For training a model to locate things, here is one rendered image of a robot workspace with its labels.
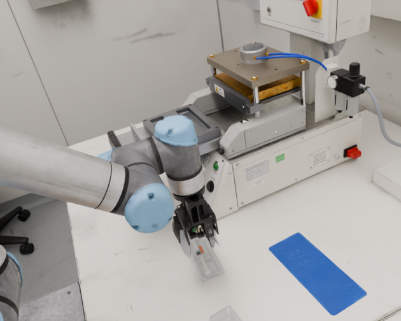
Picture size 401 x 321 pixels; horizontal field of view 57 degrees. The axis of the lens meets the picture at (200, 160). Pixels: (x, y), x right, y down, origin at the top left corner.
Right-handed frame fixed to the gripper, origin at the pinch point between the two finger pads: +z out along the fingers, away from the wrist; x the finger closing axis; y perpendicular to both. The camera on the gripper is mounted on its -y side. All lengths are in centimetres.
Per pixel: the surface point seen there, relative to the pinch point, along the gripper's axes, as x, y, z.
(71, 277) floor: -55, -89, 82
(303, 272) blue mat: 20.2, 13.8, 6.2
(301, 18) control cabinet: 46, -28, -39
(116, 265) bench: -21.1, -10.3, 6.4
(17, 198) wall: -84, -169, 73
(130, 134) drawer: -6.3, -36.9, -15.6
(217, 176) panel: 12.2, -16.2, -5.8
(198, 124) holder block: 12.8, -28.3, -16.6
